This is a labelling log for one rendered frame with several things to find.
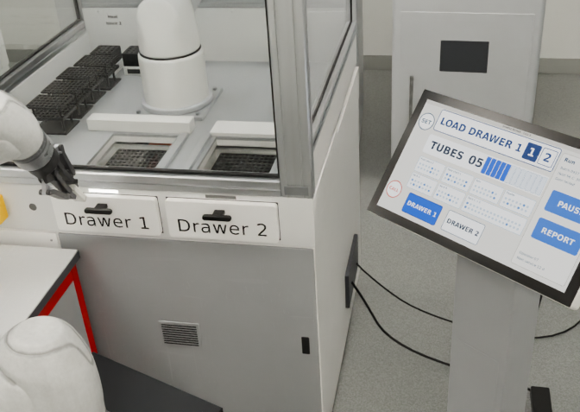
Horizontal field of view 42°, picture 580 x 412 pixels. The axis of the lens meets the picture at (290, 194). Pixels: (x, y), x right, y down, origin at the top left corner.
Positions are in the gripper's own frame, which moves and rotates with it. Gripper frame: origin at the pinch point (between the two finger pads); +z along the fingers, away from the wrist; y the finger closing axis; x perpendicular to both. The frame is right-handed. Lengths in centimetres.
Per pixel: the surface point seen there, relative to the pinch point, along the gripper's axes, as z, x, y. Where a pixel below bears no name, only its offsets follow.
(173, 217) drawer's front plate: 17.6, -18.8, 2.1
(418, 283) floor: 144, -78, 29
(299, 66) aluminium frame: -15, -54, 27
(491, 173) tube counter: -6, -96, 7
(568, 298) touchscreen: -10, -110, -20
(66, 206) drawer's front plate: 16.6, 10.6, 2.9
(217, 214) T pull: 13.7, -31.7, 2.0
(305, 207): 15, -53, 6
